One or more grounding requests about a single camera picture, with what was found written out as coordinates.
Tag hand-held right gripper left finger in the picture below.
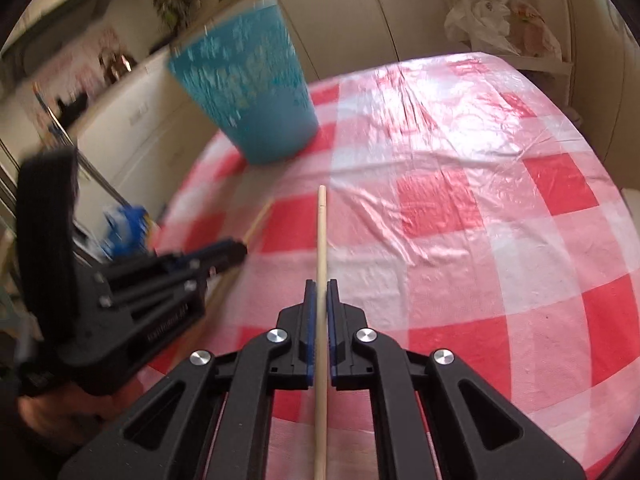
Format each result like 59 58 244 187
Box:
57 280 318 480

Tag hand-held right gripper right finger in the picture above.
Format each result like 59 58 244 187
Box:
327 280 586 480

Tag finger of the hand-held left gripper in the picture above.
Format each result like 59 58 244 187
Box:
101 266 222 312
94 240 249 292

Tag wooden chopstick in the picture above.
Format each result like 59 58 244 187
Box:
206 197 275 312
313 185 330 480

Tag blue perforated utensil cup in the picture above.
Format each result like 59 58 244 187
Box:
167 0 320 166

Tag person's left hand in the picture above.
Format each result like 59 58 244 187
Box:
20 382 128 436

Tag blue white package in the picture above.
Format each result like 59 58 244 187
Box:
101 204 152 262

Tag metal pole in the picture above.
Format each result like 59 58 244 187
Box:
31 82 123 203

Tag red white checked tablecloth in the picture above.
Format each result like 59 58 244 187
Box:
140 52 635 480

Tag black countertop item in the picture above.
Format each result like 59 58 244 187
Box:
54 91 89 117

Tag metal kettle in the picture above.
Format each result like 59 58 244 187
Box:
99 51 137 82

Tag cream base kitchen cabinets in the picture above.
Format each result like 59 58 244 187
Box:
70 0 466 196

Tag white plastic bag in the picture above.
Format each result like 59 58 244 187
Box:
444 0 521 56

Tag white shelf rack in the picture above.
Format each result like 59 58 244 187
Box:
440 0 576 103

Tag plastic bag with orange print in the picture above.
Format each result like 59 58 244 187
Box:
510 1 563 58

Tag pink wall sticker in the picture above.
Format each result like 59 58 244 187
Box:
32 27 121 88

